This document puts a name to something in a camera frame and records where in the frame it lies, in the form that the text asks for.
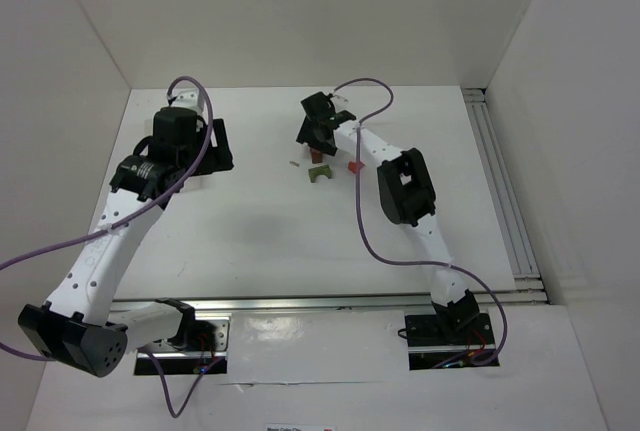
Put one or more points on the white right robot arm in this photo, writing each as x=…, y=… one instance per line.
x=407, y=198

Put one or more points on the white paper label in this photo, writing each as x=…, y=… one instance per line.
x=296, y=427

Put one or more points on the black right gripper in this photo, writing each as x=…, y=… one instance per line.
x=317, y=130

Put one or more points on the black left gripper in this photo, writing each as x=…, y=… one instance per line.
x=218, y=152

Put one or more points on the aluminium front rail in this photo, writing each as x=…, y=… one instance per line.
x=316, y=303

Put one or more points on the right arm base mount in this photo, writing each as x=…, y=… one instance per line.
x=429, y=347

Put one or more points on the brown wood block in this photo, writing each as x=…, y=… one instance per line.
x=316, y=156

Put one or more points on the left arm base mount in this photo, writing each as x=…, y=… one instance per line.
x=206, y=349

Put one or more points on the green arch wood block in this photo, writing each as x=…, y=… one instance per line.
x=314, y=173

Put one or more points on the red wood block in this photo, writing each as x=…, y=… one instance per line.
x=354, y=166

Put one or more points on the aluminium side rail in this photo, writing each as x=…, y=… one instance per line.
x=530, y=286

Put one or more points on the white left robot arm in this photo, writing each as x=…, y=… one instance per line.
x=75, y=325

